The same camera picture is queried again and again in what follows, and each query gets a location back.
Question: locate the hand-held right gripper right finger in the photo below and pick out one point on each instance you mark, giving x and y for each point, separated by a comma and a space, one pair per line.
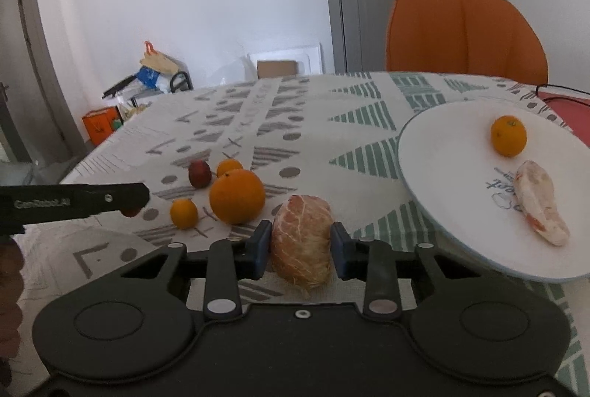
341, 251

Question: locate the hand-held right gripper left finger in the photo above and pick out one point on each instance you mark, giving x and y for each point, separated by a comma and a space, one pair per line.
262, 247

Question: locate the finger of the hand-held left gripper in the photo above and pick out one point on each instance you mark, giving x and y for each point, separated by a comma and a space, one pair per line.
120, 196

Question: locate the small red fruit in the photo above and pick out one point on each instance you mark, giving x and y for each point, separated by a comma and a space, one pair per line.
132, 212

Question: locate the peeled pomelo chunk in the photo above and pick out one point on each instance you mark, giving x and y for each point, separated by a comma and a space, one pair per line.
302, 240

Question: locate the large orange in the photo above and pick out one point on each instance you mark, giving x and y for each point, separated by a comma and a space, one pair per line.
237, 196

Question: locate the small orange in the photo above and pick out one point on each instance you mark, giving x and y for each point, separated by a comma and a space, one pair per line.
228, 166
508, 135
184, 214

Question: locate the red plum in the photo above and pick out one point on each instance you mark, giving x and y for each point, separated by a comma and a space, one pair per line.
199, 173

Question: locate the white plate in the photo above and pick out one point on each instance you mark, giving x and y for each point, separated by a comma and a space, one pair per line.
451, 175

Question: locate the person's left hand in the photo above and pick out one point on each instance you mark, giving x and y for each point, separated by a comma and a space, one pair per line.
8, 286

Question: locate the orange box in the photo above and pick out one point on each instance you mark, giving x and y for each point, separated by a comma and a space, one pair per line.
99, 125

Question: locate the black flat item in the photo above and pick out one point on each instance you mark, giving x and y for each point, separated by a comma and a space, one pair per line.
120, 85

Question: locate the patterned tablecloth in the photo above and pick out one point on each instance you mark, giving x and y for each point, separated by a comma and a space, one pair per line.
299, 138

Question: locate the blue and white bag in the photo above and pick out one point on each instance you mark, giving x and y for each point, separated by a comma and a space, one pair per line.
147, 77

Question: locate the brown cardboard piece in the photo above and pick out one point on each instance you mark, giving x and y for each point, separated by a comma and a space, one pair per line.
276, 68

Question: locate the peeled pomelo segment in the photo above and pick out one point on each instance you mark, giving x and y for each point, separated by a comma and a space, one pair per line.
537, 198

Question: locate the orange chair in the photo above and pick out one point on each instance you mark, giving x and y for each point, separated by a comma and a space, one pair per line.
461, 32

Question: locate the red mat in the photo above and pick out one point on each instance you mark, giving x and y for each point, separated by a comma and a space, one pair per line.
571, 108

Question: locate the grey doorway frame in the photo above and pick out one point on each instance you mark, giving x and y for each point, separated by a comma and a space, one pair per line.
41, 55

